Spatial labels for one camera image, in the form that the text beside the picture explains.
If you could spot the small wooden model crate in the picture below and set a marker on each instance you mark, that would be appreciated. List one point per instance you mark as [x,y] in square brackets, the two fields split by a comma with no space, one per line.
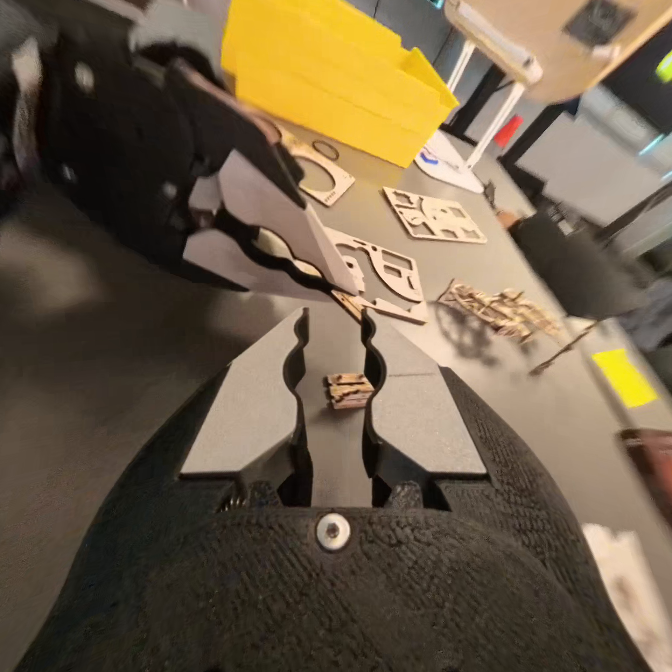
[349,391]

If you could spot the yellow plastic bin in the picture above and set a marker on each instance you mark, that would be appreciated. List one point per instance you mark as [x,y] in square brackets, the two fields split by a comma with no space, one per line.
[325,94]

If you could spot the red object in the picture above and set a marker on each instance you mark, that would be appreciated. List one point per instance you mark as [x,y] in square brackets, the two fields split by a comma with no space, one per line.
[509,131]

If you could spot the pile of wooden pieces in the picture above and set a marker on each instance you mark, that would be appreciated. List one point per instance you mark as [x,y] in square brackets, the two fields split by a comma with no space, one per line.
[504,309]

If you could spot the yellow sticky note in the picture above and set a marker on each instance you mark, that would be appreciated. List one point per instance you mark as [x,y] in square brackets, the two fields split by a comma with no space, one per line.
[624,378]

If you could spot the thin dark stick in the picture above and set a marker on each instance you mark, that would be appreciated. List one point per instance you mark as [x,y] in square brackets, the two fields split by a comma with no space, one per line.
[564,349]

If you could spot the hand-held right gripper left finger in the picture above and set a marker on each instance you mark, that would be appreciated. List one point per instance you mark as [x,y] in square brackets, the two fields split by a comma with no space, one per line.
[241,420]

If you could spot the black rubber band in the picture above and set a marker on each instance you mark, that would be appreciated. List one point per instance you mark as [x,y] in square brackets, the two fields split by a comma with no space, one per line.
[314,147]

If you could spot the plywood chair white legs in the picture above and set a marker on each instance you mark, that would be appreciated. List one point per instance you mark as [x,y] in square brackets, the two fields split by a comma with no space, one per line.
[577,68]

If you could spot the white sheet with blue print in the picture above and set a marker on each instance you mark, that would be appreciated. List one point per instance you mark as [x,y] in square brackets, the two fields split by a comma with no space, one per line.
[451,168]

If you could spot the wooden parts sheet curved cutouts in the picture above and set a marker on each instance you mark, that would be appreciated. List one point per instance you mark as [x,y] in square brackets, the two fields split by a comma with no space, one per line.
[349,244]

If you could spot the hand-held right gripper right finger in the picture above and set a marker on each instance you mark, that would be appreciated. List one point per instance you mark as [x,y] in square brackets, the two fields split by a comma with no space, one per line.
[425,425]

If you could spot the small wooden slat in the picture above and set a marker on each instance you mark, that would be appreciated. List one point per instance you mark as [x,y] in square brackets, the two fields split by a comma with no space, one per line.
[349,304]

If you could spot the wooden offcut piece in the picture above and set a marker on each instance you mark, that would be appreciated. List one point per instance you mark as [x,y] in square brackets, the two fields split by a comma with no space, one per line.
[404,313]

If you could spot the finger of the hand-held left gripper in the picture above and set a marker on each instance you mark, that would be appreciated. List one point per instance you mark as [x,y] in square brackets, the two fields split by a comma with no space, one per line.
[220,262]
[273,204]

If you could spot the yellow green sign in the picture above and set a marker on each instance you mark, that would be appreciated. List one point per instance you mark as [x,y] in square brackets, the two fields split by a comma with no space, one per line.
[665,65]

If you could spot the dark red printed box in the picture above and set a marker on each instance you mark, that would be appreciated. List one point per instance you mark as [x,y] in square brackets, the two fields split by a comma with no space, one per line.
[653,467]

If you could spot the wooden parts sheet small cutouts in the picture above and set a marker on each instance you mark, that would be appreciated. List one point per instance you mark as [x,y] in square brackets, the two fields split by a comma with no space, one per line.
[451,239]

